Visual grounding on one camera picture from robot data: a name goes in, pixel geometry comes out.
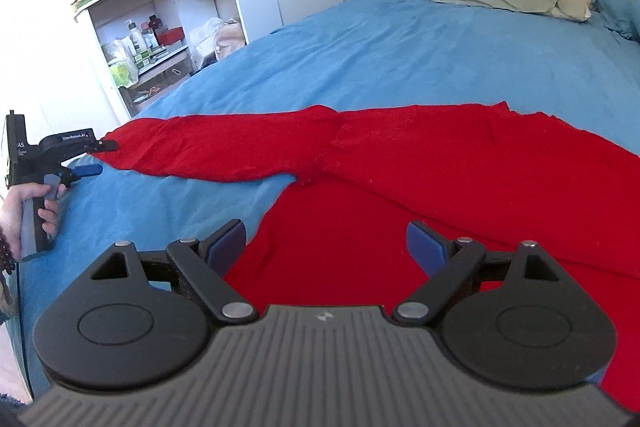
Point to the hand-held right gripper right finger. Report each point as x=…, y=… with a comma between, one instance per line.
x=425, y=248

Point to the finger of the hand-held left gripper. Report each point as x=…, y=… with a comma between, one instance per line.
x=89, y=170
x=106, y=145

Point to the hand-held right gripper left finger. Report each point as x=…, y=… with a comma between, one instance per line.
x=227, y=243

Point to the red garment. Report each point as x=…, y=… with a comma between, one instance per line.
x=450, y=167

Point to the person's left hand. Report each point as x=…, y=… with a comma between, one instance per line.
x=11, y=217

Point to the green plastic bag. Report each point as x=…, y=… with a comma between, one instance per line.
x=122, y=72

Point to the white lotion bottle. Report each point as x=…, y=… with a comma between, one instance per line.
x=134, y=38

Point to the red box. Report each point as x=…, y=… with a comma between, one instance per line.
x=170, y=37

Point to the clear plastic bag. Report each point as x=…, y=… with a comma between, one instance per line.
x=215, y=42

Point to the blue bed sheet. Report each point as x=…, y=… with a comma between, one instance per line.
x=380, y=47

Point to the blue pillow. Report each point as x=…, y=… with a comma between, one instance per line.
x=620, y=14

